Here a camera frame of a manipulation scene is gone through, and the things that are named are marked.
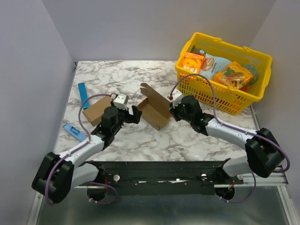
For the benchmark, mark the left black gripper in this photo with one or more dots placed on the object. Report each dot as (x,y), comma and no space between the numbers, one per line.
(135,118)

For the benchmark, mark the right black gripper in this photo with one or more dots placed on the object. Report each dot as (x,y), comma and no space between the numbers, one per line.
(176,112)

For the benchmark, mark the brown cardboard box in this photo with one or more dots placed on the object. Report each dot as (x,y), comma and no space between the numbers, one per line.
(94,113)
(155,107)

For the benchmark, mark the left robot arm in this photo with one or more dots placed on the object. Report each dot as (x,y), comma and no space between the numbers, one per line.
(75,159)

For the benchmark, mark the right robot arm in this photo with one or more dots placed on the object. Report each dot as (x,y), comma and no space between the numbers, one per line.
(262,157)

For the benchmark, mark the folded brown cardboard box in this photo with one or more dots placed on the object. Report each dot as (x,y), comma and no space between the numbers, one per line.
(94,113)

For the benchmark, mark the orange snack box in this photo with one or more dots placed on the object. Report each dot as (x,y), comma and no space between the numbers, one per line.
(193,62)

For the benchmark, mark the long blue box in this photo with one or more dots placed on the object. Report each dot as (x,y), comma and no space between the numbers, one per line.
(83,95)

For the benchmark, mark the small blue box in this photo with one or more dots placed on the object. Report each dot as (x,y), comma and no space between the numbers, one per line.
(77,134)

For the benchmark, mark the light blue chips bag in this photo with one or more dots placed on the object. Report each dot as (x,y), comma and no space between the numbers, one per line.
(212,65)

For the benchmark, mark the yellow plastic basket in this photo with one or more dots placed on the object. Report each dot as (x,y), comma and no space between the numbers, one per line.
(230,100)

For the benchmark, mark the orange gummy candy bag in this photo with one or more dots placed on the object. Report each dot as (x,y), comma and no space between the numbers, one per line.
(234,76)

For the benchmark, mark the dark snack packet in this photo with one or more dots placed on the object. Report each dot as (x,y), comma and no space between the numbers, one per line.
(198,51)

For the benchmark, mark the green round sponge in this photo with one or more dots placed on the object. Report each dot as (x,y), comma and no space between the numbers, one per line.
(253,70)

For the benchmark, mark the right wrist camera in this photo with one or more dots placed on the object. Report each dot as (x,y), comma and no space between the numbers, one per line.
(175,97)

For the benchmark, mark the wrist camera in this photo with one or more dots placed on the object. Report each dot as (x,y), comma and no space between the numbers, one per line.
(175,97)
(120,101)

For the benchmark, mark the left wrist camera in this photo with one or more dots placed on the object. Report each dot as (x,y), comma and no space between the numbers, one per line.
(120,101)

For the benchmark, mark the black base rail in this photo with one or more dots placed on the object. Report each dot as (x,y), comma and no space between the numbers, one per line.
(192,187)

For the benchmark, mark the aluminium frame rail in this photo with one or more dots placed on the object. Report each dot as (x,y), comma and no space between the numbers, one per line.
(269,179)

